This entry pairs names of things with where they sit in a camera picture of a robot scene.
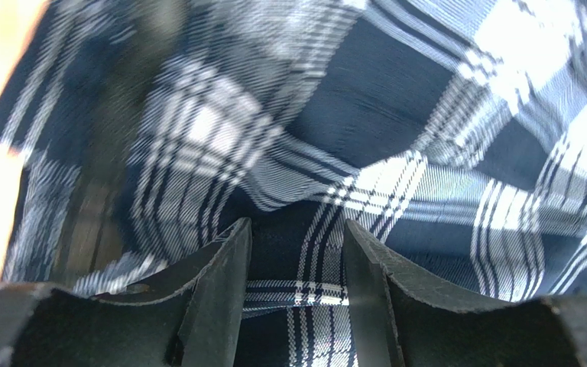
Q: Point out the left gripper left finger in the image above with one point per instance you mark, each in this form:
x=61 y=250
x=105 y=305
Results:
x=189 y=314

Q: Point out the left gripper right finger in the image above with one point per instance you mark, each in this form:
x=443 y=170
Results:
x=404 y=315

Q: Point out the grey white plaid skirt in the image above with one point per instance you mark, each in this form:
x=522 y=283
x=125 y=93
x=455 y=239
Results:
x=454 y=131

